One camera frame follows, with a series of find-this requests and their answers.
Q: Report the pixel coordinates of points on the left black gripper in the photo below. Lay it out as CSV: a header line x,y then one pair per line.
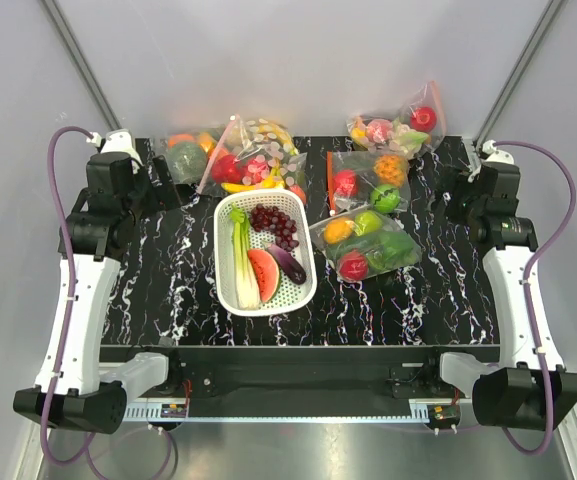
x,y
161,197

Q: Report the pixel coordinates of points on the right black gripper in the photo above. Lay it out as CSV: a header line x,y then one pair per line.
x,y
455,183

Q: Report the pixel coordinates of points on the zip bag orange slider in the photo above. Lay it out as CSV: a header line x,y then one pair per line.
x,y
362,162

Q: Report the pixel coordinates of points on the fake pineapple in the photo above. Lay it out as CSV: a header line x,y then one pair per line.
x,y
392,169

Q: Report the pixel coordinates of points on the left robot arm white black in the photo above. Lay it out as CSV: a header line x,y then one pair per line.
x,y
70,392

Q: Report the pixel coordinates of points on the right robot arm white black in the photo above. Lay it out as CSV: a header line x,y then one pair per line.
x,y
530,387

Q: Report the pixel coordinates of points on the zip bag with broccoli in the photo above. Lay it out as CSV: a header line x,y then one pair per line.
x,y
187,153

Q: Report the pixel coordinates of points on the fake green pepper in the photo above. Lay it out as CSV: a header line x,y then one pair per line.
x,y
385,198

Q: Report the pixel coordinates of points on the polka dot bag back right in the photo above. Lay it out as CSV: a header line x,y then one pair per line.
x,y
417,127

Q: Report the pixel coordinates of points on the zip bag lower right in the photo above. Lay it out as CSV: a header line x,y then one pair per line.
x,y
384,243

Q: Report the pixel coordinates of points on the polka dot bag bananas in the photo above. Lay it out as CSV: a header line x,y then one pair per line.
x,y
249,155

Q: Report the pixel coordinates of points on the fake red apple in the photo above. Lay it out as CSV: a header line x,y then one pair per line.
x,y
345,183

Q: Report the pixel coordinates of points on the purple fake grapes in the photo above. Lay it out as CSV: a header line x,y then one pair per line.
x,y
272,220

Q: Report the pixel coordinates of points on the fake red pomegranate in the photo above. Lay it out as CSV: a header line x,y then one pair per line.
x,y
353,267

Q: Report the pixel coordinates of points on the fake watermelon slice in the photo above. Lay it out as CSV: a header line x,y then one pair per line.
x,y
267,273

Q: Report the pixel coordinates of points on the fake celery stalk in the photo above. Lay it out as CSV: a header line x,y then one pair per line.
x,y
247,289

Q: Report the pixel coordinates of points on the fake purple eggplant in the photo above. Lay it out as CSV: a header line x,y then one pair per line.
x,y
289,265

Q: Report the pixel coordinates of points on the white plastic basket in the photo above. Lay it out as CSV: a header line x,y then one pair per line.
x,y
289,297

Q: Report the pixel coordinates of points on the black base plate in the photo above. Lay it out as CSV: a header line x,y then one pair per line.
x,y
309,384

